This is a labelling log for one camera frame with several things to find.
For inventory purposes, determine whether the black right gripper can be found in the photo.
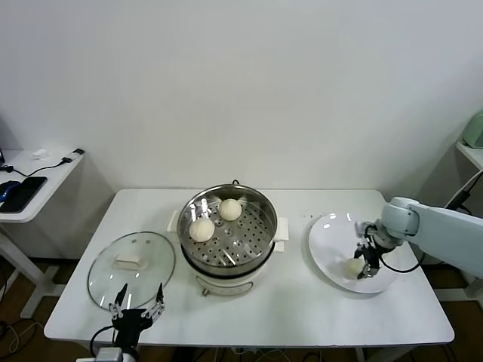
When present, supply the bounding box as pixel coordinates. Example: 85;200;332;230
354;238;383;281

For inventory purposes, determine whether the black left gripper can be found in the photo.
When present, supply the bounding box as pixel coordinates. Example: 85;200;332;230
108;282;166;346

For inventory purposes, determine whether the white steamed baozi bun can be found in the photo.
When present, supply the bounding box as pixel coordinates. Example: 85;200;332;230
219;198;242;222
345;258;363;280
189;219;216;243

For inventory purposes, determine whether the glass lid with cream handle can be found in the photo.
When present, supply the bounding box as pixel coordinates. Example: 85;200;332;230
87;231;177;312

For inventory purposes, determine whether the stainless steel steamer basket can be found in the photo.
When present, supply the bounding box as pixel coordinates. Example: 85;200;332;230
177;183;278;268

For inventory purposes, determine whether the white round plate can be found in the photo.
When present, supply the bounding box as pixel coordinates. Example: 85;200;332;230
308;213;399;294

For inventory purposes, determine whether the black power adapter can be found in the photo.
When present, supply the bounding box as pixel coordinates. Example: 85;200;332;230
444;190;471;212

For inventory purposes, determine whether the white side table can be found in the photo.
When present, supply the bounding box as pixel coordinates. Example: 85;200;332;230
454;141;483;299

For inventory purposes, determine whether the black smartphone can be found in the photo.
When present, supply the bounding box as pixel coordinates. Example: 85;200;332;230
0;176;49;213

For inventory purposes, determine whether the white side desk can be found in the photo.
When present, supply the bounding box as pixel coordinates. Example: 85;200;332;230
0;149;87;320

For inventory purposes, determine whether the mint green appliance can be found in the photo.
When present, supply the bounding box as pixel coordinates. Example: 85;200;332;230
462;111;483;150

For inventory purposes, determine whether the blue computer mouse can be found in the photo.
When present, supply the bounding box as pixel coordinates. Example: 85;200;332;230
0;179;22;201

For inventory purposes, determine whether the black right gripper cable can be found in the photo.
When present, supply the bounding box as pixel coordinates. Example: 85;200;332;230
379;251;426;274

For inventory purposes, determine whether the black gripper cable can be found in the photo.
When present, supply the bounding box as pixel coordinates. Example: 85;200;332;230
89;326;116;354
379;251;426;274

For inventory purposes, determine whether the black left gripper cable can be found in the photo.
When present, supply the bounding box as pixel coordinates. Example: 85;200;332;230
89;326;116;354

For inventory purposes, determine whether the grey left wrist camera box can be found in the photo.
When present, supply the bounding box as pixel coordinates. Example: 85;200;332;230
95;347;125;362

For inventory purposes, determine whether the white power cable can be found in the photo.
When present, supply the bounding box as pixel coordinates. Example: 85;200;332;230
445;173;483;210

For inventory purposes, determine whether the black desk cable with adapter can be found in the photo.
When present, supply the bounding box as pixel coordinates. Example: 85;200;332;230
0;149;86;178

